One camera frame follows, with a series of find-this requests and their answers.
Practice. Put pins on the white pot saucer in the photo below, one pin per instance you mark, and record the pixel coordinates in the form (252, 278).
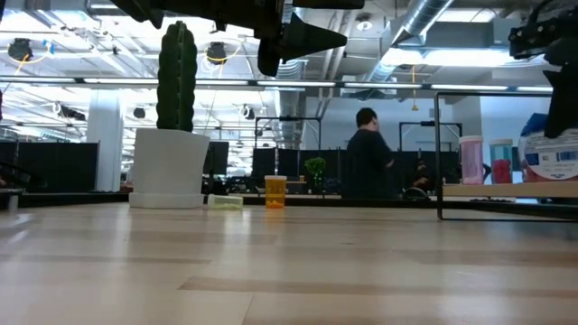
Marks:
(167, 201)

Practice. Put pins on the black partition wall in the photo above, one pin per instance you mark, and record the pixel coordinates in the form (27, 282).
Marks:
(58, 164)
(271, 167)

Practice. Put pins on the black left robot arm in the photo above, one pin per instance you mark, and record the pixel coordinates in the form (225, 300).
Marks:
(180, 6)

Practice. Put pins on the wooden shelf black frame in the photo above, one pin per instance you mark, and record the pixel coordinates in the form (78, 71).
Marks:
(496, 189)

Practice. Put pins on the long ceiling light strip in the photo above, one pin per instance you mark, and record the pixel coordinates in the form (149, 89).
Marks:
(203, 82)

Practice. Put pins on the pink medicine bottle white cap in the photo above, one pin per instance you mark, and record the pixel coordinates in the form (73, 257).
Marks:
(472, 162)

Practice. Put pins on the silver ventilation duct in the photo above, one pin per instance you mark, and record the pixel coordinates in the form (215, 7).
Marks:
(413, 22)
(289, 108)

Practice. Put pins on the small green plant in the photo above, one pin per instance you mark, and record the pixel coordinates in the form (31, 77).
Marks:
(315, 164)

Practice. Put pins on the black metal stand frame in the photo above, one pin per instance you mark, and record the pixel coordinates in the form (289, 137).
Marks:
(424, 123)
(289, 118)

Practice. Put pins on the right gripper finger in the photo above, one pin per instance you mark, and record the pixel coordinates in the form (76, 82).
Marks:
(564, 90)

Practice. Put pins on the black ceiling device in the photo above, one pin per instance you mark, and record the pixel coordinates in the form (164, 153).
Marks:
(20, 49)
(217, 53)

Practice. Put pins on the white building column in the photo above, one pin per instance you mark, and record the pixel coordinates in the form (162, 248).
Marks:
(104, 149)

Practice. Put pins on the green cactus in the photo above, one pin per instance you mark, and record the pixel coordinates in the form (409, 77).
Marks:
(176, 90)

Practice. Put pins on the blue bottle pink capsules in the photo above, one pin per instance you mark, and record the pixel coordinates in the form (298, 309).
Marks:
(501, 167)

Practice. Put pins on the person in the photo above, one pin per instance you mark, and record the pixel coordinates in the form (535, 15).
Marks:
(368, 158)
(422, 178)

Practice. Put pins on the large orange medicine bottle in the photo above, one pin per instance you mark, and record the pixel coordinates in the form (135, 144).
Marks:
(275, 192)

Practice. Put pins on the white labelled pill bottle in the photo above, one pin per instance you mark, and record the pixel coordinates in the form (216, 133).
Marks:
(542, 158)

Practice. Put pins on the small yellow medicine bottle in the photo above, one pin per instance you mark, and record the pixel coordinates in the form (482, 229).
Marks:
(226, 201)

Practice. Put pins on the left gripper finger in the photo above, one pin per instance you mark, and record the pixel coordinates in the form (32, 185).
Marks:
(329, 3)
(302, 40)

